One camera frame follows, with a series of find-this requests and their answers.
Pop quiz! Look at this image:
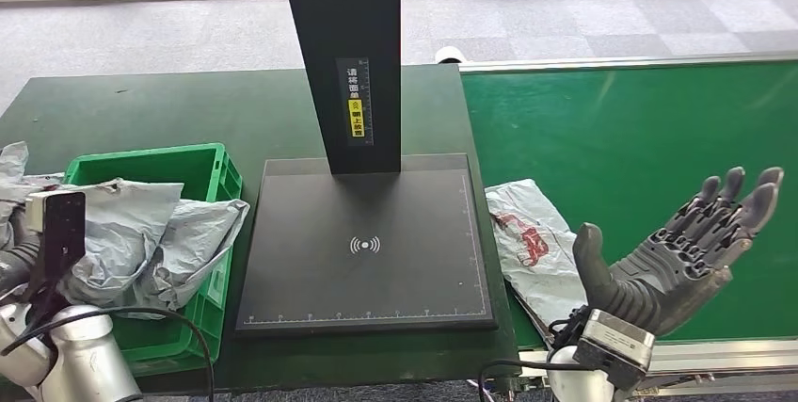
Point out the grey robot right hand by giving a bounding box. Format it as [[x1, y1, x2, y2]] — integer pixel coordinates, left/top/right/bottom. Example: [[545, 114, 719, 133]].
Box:
[[572, 166, 786, 338]]

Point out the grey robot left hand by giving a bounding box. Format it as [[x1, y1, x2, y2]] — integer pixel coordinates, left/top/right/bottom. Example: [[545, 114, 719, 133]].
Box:
[[0, 205, 31, 250]]

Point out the grey parcel bag red stain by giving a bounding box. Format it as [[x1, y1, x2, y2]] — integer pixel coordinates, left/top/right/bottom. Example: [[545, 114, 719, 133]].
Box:
[[56, 177, 185, 307]]

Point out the white parcel bag red logo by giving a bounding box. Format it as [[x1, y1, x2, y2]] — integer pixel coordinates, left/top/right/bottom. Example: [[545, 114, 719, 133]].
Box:
[[485, 178, 590, 329]]

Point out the green conveyor belt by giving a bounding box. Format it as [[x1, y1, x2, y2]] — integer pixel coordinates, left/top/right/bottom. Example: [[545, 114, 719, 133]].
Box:
[[461, 60, 798, 346]]

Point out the black inbound scanner machine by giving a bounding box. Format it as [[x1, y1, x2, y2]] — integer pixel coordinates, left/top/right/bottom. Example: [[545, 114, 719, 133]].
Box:
[[235, 0, 498, 338]]

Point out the white courier bag red print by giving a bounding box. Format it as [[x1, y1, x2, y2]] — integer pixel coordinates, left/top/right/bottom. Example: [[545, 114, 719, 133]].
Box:
[[0, 140, 31, 201]]

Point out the green plastic crate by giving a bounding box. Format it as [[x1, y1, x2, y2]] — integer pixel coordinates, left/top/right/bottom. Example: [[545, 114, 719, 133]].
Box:
[[62, 143, 245, 378]]

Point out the dark green table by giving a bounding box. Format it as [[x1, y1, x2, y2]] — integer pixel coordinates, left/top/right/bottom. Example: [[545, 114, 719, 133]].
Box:
[[0, 65, 521, 397]]

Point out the white round roller cap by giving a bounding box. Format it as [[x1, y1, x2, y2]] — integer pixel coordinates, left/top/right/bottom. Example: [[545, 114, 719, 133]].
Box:
[[434, 46, 467, 67]]

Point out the black yellow label sticker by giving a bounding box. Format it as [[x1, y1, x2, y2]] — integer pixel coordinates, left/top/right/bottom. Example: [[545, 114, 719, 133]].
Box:
[[336, 57, 374, 147]]

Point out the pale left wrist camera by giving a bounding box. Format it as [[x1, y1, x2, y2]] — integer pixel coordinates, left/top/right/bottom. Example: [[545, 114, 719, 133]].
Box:
[[24, 189, 87, 300]]

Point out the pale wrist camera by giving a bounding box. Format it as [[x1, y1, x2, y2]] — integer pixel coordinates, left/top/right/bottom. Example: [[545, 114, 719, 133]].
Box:
[[24, 189, 87, 300], [572, 308, 656, 391]]

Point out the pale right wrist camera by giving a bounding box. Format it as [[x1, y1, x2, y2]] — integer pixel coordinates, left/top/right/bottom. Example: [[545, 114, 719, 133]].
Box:
[[572, 308, 656, 391]]

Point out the aluminium conveyor frame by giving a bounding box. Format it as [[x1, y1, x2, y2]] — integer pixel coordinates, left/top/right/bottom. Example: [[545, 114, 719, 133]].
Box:
[[456, 49, 798, 397]]

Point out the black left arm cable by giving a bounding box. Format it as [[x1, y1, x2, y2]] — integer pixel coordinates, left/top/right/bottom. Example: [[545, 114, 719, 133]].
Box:
[[0, 305, 216, 402]]

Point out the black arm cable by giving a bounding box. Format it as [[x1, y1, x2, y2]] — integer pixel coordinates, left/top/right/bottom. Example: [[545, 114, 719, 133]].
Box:
[[0, 305, 216, 402], [478, 358, 594, 402]]

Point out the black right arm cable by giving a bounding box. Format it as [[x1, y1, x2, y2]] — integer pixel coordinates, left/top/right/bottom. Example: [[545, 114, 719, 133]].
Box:
[[478, 358, 594, 402]]

